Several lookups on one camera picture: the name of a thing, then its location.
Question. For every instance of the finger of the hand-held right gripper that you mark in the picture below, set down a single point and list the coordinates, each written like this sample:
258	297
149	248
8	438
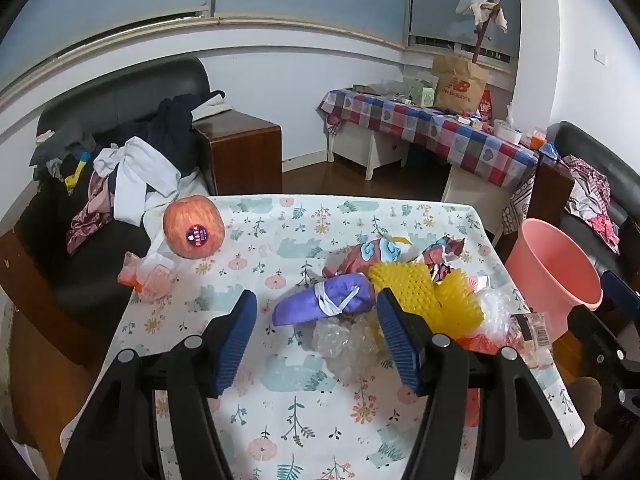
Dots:
597	335
625	294

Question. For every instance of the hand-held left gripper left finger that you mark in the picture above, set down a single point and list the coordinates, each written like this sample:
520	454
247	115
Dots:
235	345

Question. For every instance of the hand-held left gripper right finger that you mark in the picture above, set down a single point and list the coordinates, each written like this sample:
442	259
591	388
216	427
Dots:
400	345

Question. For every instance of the clear bubble wrap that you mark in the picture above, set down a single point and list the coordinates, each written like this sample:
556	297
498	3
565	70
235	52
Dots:
350	347

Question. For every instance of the yellow spiky foam sheet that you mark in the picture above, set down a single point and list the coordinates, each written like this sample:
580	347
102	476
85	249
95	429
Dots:
457	305
405	290

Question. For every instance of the clear packaging with barcode label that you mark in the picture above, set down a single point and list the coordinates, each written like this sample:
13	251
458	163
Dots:
532	340

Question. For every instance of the orange foam net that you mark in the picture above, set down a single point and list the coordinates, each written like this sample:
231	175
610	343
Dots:
477	344

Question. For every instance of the purple face mask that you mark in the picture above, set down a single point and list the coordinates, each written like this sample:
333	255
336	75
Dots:
310	305

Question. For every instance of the pink plastic bucket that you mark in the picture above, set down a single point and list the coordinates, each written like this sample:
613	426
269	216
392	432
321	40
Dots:
545	260

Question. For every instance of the red patterned wrapper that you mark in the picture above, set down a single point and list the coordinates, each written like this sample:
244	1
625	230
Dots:
442	255

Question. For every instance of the clear plastic bag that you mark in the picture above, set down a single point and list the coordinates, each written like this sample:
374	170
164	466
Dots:
497	315

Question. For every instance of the orange and clear plastic wrapper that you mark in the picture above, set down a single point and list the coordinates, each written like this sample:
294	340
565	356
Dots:
152	277

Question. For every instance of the pile of patterned clothes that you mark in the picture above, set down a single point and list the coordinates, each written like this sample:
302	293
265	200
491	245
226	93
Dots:
592	195

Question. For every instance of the floral tablecloth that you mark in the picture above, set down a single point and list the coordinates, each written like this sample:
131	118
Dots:
280	230

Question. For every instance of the wooden side table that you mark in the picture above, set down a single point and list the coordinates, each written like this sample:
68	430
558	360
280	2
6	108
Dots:
550	195
245	150

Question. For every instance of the red apple with sticker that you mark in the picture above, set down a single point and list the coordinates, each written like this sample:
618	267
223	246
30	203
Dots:
192	225

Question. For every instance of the black leather armchair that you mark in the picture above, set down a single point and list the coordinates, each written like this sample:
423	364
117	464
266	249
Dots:
600	145

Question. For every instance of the blue plastic bag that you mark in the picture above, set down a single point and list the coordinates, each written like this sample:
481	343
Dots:
549	150

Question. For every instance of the white table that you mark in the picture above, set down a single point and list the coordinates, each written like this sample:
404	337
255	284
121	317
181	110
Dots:
370	147
475	195

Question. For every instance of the orange tissue pack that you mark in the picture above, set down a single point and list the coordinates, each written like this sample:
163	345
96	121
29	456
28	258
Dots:
534	140

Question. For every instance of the white garment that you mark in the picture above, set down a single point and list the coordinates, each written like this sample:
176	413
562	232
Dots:
132	180

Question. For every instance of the pink patterned garment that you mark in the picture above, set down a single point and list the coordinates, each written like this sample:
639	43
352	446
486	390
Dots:
90	215

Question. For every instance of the checkered tablecloth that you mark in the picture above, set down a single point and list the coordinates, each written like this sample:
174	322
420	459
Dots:
430	127

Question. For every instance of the red packet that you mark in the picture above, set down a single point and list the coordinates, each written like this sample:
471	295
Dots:
486	106

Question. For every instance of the white tote bag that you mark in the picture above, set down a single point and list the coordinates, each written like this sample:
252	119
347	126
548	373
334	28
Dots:
212	102

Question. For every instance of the green box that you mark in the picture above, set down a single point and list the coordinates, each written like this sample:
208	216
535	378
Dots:
422	92

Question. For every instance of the grey garment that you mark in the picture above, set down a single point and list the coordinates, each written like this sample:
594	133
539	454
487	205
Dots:
60	150

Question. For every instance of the brown paper bag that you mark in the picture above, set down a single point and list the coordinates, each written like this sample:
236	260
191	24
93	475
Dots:
457	85

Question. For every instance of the wooden coat rack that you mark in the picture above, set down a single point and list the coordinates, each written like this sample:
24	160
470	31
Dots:
481	35

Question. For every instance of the white wall switch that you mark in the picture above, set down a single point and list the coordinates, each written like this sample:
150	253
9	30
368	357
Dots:
600	55

